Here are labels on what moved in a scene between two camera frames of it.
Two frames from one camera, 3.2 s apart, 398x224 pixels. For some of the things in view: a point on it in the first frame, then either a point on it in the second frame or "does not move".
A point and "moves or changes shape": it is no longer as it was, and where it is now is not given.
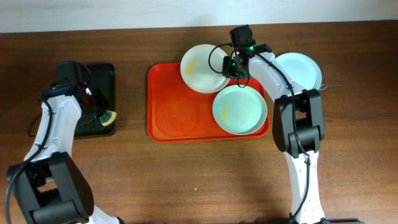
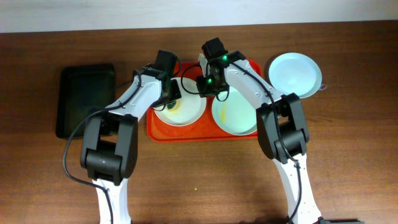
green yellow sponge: x=107 y=118 moves or changes shape
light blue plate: x=301 y=69 does not move
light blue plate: x=240 y=111 does not move
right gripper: x=232 y=73 → x=208 y=91
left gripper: x=97 y=106 → x=172 y=94
